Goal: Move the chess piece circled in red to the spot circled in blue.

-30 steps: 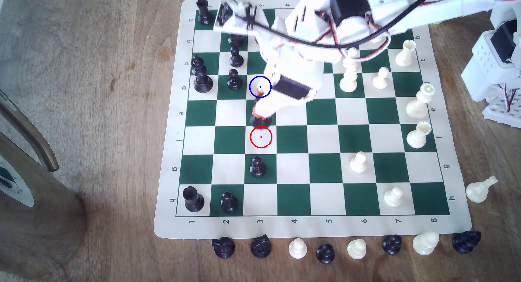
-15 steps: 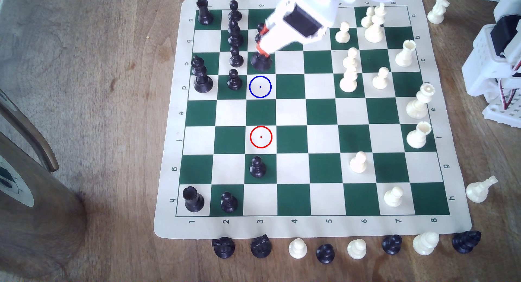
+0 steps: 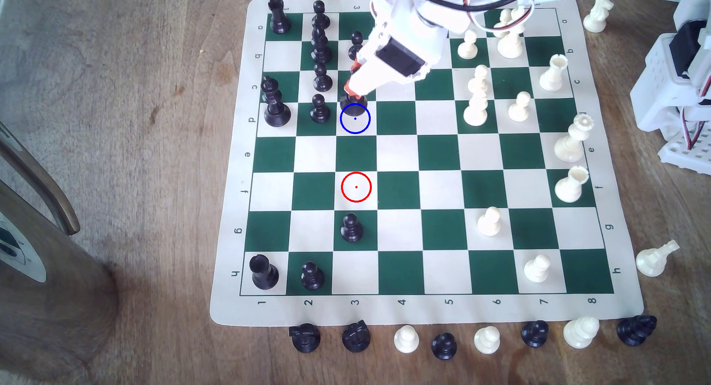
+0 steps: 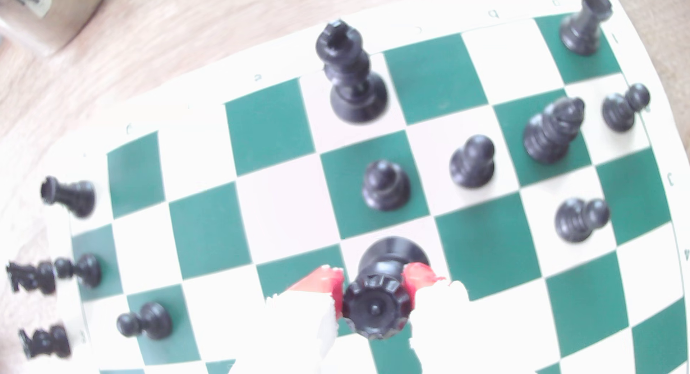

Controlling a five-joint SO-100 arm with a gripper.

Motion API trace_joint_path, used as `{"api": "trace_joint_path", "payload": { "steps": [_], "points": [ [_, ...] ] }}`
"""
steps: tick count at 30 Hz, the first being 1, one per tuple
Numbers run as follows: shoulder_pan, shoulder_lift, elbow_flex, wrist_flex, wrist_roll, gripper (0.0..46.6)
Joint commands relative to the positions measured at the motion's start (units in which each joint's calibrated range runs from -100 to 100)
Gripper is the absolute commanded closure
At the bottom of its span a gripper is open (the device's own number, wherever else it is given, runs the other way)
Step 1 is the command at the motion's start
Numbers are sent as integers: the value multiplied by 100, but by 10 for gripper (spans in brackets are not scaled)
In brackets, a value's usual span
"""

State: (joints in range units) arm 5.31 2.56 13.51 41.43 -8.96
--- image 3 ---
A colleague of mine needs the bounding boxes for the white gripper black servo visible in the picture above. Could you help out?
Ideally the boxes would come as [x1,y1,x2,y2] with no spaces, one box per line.
[344,9,446,97]

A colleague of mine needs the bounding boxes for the black queen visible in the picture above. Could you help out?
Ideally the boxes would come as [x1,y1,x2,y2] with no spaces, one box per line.
[339,93,368,118]

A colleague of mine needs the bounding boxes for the black bishop chess piece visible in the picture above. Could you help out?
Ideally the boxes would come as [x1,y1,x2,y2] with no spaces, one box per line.
[311,0,331,31]

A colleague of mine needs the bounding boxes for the green and white chess mat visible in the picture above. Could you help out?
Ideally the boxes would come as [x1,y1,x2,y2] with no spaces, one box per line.
[209,0,645,327]

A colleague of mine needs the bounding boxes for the black king chess piece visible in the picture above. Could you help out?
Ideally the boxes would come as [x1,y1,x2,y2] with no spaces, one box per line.
[260,76,292,127]

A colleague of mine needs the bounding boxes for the black rook chess piece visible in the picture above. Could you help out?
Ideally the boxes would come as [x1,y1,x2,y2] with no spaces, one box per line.
[268,0,292,35]

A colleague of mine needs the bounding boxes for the white pawn chess piece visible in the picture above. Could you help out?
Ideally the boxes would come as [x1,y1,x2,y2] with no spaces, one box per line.
[508,91,532,123]
[477,206,502,237]
[524,254,552,284]
[457,30,479,60]
[468,64,490,95]
[493,9,512,39]
[393,325,420,355]
[473,326,501,355]

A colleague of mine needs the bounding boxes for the white bishop chess piece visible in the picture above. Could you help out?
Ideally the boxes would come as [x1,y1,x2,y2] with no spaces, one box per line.
[635,240,681,278]
[563,317,601,349]
[463,92,490,127]

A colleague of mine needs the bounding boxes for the white king chess piece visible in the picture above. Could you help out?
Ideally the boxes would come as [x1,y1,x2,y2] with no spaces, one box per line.
[497,6,528,60]

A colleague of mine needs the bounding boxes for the white rook chess piece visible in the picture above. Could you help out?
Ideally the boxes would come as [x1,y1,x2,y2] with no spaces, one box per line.
[554,165,590,204]
[539,54,570,93]

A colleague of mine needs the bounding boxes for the white queen chess piece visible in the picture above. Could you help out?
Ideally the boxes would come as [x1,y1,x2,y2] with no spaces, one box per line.
[554,113,594,164]

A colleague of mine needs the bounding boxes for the white knight chess piece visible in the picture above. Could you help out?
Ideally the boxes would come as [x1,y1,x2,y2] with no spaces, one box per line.
[583,0,615,34]

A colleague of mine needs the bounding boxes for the black knight chess piece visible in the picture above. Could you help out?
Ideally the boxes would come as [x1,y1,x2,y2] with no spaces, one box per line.
[341,319,371,354]
[288,323,321,354]

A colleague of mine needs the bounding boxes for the black rook bottom left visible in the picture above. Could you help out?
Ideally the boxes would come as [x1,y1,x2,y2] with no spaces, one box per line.
[248,254,280,291]

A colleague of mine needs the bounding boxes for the red white arm wires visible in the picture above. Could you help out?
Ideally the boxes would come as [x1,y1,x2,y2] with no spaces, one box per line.
[465,0,537,37]

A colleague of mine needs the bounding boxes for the white perforated base mount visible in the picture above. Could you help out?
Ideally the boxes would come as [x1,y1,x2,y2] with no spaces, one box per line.
[658,125,711,176]

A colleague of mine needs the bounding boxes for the red white base wires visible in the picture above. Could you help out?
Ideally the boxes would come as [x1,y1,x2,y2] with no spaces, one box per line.
[683,103,706,151]

